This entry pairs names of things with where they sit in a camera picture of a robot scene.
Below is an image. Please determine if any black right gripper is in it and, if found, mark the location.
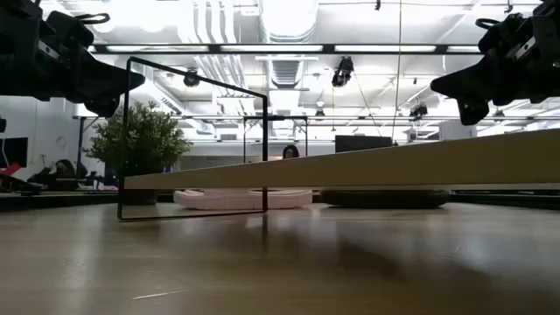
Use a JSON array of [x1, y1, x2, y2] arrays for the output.
[[430, 0, 560, 127]]

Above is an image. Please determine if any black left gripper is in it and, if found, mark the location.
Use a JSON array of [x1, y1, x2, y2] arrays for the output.
[[0, 0, 146, 118]]

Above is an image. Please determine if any black slide sandal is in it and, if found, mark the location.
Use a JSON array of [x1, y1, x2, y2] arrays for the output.
[[321, 188, 451, 210]]

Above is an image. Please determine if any pink slide sandal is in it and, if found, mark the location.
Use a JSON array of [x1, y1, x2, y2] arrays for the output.
[[173, 187, 314, 211]]

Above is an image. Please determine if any black background pole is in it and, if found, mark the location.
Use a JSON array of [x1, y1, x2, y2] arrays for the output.
[[76, 115, 88, 179]]

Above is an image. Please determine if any green potted plant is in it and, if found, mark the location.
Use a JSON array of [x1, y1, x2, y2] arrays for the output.
[[85, 100, 193, 207]]

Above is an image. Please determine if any dark background screen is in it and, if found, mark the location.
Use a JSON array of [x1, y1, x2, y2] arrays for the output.
[[334, 135, 394, 154]]

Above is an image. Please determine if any black overhead crossbar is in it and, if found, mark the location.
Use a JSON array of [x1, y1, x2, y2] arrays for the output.
[[89, 43, 482, 55]]

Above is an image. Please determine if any round black ceiling camera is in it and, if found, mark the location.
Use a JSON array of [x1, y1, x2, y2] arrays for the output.
[[409, 102, 429, 120], [182, 68, 201, 88]]

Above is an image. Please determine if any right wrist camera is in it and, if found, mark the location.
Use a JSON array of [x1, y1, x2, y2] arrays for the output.
[[475, 12, 526, 56]]

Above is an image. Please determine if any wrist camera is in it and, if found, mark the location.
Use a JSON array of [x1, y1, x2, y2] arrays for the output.
[[45, 10, 111, 50], [475, 12, 526, 56]]

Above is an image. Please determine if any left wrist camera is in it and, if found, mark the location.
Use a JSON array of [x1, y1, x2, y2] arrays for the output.
[[45, 10, 111, 50]]

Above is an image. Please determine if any black wall monitor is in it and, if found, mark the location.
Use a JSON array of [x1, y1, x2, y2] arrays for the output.
[[0, 136, 29, 169]]

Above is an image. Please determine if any black aluminium table frame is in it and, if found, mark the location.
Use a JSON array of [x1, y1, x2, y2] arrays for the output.
[[0, 188, 560, 212]]

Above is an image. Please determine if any black hanging overhead camera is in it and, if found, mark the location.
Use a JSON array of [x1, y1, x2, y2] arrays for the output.
[[331, 55, 355, 88]]

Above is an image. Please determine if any wooden shelf with black frame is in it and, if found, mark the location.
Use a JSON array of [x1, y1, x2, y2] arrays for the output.
[[116, 56, 560, 222]]

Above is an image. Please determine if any black background stand frame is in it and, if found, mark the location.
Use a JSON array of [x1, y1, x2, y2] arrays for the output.
[[242, 115, 309, 164]]

